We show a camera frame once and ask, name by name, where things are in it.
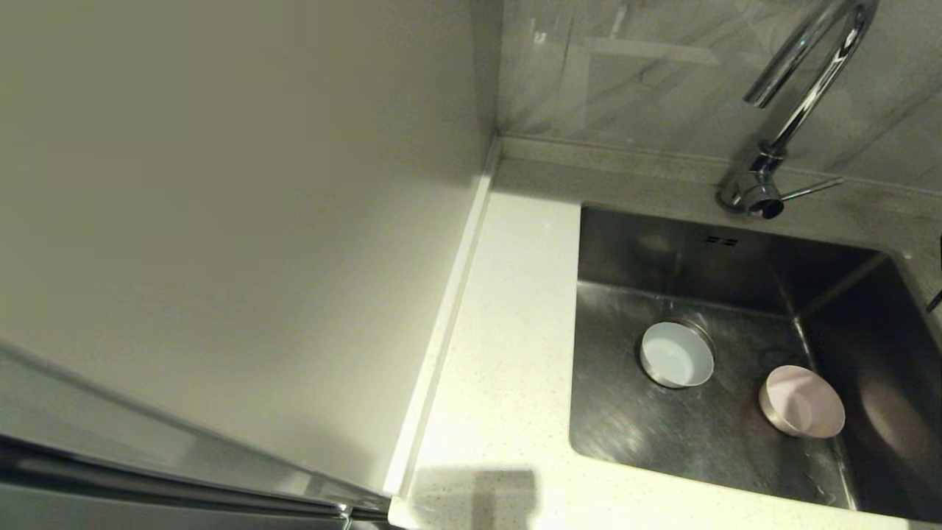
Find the light blue bowl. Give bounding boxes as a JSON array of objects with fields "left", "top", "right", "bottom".
[{"left": 639, "top": 321, "right": 716, "bottom": 389}]

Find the pink bowl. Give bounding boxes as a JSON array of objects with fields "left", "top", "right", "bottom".
[{"left": 759, "top": 365, "right": 846, "bottom": 440}]

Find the stainless steel sink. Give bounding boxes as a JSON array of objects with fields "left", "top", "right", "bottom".
[{"left": 568, "top": 205, "right": 942, "bottom": 523}]

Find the round metal drain strainer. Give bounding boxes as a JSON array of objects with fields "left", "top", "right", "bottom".
[{"left": 666, "top": 317, "right": 717, "bottom": 356}]

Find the chrome gooseneck faucet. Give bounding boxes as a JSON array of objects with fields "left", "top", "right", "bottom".
[{"left": 718, "top": 0, "right": 880, "bottom": 222}]

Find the stainless steel appliance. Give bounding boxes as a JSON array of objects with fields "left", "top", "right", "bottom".
[{"left": 0, "top": 335, "right": 394, "bottom": 530}]

